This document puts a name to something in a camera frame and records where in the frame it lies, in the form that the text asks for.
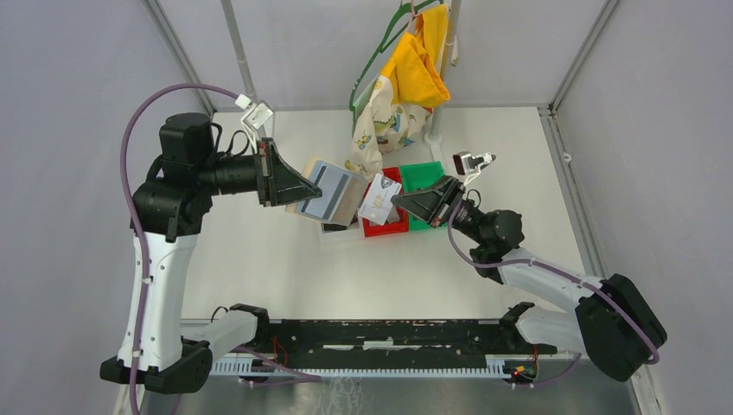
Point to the green plastic bin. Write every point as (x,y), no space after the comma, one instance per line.
(420,175)

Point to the white slotted cable duct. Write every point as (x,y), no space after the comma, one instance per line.
(245,366)

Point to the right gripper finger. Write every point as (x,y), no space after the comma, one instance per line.
(446,188)
(429,207)

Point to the beige card holder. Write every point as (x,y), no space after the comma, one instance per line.
(342,193)

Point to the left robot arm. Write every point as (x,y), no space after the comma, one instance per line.
(167,215)

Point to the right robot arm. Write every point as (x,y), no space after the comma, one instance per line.
(604,319)

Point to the white VIP card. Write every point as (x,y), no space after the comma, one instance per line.
(377,204)

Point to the right metal rack pole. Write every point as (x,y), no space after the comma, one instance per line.
(446,63)

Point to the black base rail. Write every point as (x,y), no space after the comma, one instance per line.
(391,344)

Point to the left metal rack pole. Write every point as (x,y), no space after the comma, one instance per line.
(238,47)

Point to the yellow patterned garment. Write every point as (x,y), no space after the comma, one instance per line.
(393,108)

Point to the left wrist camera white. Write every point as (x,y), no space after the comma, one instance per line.
(254,115)

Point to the green clothes hanger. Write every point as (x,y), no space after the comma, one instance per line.
(397,22)

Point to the clear plastic bin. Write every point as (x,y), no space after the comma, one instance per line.
(332,233)

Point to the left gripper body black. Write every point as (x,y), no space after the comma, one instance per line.
(267,187)

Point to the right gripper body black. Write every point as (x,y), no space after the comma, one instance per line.
(458,209)

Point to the metal rack pole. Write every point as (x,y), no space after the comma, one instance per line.
(238,47)
(446,63)

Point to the black card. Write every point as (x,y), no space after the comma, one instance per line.
(334,228)

